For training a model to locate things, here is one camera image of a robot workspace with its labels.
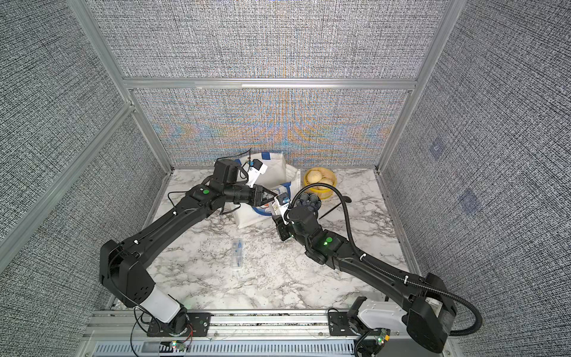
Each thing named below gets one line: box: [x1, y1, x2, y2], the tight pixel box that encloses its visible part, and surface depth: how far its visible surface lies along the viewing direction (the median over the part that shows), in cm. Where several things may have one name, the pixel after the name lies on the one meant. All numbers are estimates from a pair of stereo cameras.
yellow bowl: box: [303, 167, 337, 201], surface depth 111 cm
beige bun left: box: [306, 170, 322, 184], surface depth 111 cm
